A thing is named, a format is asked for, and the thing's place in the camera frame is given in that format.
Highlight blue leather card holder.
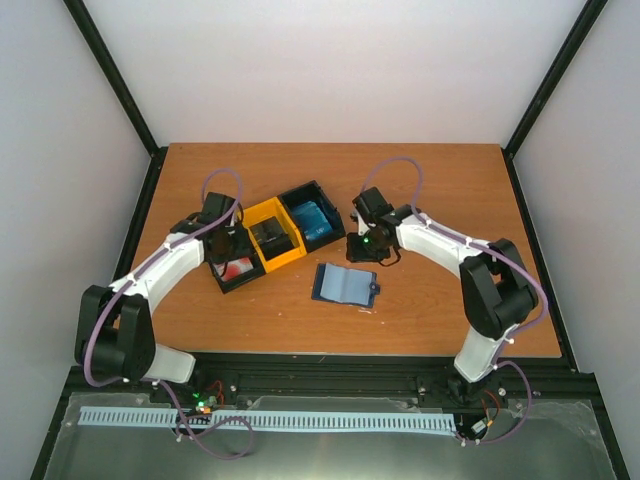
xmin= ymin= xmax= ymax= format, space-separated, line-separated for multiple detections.
xmin=311 ymin=263 xmax=381 ymax=308

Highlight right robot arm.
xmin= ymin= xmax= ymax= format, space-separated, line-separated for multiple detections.
xmin=347 ymin=187 xmax=543 ymax=383

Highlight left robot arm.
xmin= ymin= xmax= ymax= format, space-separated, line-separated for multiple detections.
xmin=74 ymin=192 xmax=251 ymax=403

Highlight red white card stack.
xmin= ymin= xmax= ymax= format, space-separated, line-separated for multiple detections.
xmin=214 ymin=257 xmax=253 ymax=282

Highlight black bin with red cards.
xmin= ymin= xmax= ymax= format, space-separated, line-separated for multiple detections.
xmin=209 ymin=255 xmax=266 ymax=294

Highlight black card stack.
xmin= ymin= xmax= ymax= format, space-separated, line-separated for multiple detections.
xmin=250 ymin=216 xmax=293 ymax=260

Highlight blue card stack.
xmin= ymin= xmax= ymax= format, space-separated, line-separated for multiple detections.
xmin=292 ymin=201 xmax=333 ymax=241

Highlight black bin with blue cards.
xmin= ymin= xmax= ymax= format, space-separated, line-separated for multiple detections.
xmin=277 ymin=180 xmax=345 ymax=253

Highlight yellow middle bin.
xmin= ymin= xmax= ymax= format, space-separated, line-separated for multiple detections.
xmin=243 ymin=197 xmax=307 ymax=273

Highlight left controller board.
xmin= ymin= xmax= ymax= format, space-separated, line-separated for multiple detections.
xmin=193 ymin=380 xmax=225 ymax=414

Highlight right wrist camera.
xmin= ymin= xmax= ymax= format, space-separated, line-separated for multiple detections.
xmin=350 ymin=210 xmax=370 ymax=237

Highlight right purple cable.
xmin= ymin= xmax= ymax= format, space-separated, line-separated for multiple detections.
xmin=358 ymin=156 xmax=551 ymax=346

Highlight right connector wires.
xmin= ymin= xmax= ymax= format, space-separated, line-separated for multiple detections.
xmin=469 ymin=394 xmax=503 ymax=434

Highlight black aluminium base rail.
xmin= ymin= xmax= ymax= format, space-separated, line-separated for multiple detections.
xmin=64 ymin=349 xmax=601 ymax=414

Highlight light blue cable duct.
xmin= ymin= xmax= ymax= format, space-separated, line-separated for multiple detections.
xmin=77 ymin=406 xmax=456 ymax=436

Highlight left black frame post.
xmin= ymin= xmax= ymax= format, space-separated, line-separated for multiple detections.
xmin=62 ymin=0 xmax=162 ymax=157

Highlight black frame post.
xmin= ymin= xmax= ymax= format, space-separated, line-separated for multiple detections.
xmin=62 ymin=0 xmax=162 ymax=157
xmin=503 ymin=0 xmax=610 ymax=157

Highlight right black frame post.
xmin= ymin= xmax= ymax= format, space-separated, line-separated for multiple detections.
xmin=503 ymin=0 xmax=610 ymax=157

